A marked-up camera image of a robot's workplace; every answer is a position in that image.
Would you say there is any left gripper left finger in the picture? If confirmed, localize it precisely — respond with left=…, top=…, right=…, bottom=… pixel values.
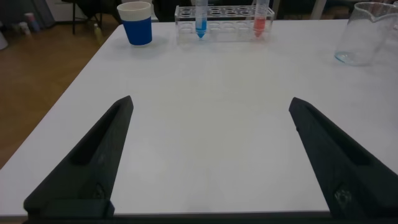
left=24, top=95, right=134, bottom=216

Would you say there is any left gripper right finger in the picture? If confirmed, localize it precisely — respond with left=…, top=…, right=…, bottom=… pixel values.
left=289, top=97, right=398, bottom=219

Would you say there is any blue pigment test tube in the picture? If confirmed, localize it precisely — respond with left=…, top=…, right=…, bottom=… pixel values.
left=195, top=0, right=208, bottom=39

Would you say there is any clear glass beaker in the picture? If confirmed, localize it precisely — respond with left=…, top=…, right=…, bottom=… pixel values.
left=334, top=1, right=398, bottom=67

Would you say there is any red pigment test tube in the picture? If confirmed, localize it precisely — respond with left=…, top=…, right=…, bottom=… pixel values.
left=253, top=0, right=270, bottom=38

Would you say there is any clear acrylic tube rack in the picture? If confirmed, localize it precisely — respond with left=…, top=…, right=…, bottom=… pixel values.
left=174, top=4, right=275, bottom=44

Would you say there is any blue white paper cup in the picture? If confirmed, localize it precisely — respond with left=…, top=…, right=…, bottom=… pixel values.
left=116, top=1, right=153, bottom=46

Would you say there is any black side chair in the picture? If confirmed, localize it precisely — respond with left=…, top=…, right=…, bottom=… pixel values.
left=61, top=0, right=105, bottom=35

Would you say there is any small white paper cup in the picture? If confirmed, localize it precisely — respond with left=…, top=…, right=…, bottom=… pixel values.
left=18, top=21, right=32, bottom=37

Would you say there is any pink paper cup stack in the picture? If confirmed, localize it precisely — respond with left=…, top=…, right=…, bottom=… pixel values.
left=24, top=12, right=41, bottom=33

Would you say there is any white drawer cabinet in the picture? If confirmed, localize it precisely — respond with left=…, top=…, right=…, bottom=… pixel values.
left=45, top=0, right=75, bottom=22

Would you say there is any grey tall cabinet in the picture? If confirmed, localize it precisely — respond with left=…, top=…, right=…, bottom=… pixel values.
left=29, top=0, right=56, bottom=24

